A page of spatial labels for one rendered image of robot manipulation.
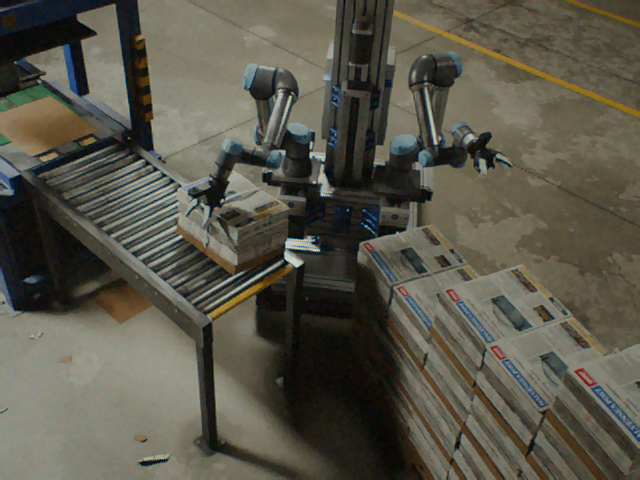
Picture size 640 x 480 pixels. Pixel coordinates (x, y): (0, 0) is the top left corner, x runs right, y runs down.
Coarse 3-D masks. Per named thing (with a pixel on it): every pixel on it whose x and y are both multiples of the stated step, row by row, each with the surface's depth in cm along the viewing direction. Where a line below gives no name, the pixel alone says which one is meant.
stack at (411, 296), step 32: (384, 256) 305; (416, 256) 307; (448, 256) 307; (384, 288) 299; (416, 288) 291; (352, 320) 342; (384, 320) 308; (416, 320) 280; (384, 352) 316; (416, 352) 286; (384, 384) 325; (416, 384) 293; (448, 384) 269; (416, 416) 301; (448, 416) 273; (480, 416) 253; (416, 448) 309; (448, 448) 281; (512, 448) 239
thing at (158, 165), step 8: (112, 136) 368; (120, 136) 368; (128, 144) 363; (136, 152) 358; (144, 152) 359; (152, 160) 354; (160, 160) 354; (160, 168) 349; (168, 168) 349; (168, 176) 345; (176, 176) 345; (184, 184) 340; (280, 256) 306; (288, 256) 306; (296, 256) 306; (296, 264) 302; (304, 264) 304; (296, 272) 303; (304, 272) 307; (288, 280) 310; (296, 280) 306
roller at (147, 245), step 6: (174, 228) 315; (162, 234) 312; (168, 234) 313; (174, 234) 315; (150, 240) 308; (156, 240) 309; (162, 240) 311; (138, 246) 305; (144, 246) 306; (150, 246) 307; (156, 246) 310; (132, 252) 302; (138, 252) 304; (144, 252) 306
